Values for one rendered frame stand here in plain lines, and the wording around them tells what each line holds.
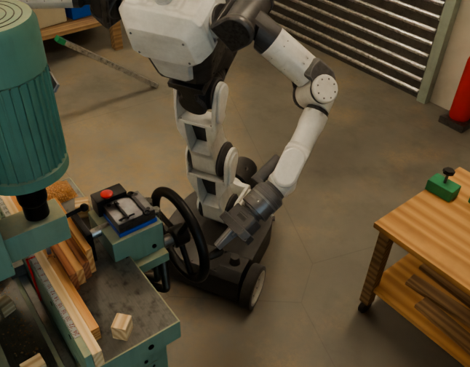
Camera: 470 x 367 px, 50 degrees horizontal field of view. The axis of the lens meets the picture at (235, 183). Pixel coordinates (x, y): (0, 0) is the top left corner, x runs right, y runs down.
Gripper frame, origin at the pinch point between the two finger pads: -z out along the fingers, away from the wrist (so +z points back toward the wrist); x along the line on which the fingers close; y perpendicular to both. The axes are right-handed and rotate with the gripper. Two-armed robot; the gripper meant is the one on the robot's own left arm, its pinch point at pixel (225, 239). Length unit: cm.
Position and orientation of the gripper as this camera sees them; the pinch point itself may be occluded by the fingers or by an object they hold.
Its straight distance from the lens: 136.2
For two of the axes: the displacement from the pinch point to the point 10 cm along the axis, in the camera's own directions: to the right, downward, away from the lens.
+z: 7.1, -7.0, 0.9
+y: -4.0, -5.1, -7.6
